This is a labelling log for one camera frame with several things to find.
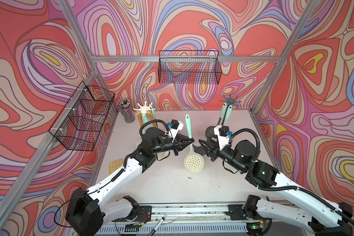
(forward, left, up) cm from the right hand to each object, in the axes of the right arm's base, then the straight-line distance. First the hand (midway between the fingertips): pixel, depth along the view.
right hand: (202, 142), depth 63 cm
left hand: (+1, +4, -1) cm, 4 cm away
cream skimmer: (-3, +3, -14) cm, 15 cm away
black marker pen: (-27, +22, -31) cm, 46 cm away
